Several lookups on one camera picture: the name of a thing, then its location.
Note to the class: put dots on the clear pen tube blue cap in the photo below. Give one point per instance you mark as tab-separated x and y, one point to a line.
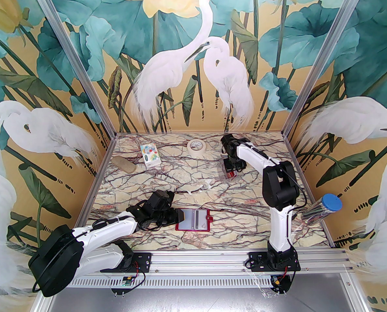
331	203

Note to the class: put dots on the cartoon print tissue pack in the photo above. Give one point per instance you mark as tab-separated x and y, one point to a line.
150	156

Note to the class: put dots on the white masking tape roll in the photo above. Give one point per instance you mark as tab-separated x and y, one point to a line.
196	153

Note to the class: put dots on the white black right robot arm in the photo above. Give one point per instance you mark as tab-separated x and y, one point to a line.
279	229

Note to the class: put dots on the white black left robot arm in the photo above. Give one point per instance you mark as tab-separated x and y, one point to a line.
105	229

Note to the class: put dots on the red leather card holder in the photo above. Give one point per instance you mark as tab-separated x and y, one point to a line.
190	219

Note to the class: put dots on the grey metal base sheet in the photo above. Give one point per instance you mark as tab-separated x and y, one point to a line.
196	301

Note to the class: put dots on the aluminium front rail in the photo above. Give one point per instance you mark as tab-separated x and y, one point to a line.
199	262

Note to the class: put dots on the beige oval felt pad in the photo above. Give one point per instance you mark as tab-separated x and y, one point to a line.
124	165

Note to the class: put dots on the aluminium side rail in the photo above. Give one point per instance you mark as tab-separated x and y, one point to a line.
93	188
296	161

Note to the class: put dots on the aluminium frame post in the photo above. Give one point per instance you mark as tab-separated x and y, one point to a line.
312	76
87	76

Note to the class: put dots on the red credit card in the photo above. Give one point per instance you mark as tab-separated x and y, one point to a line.
231	175

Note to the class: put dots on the clear plastic card box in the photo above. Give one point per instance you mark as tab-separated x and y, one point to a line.
222	175

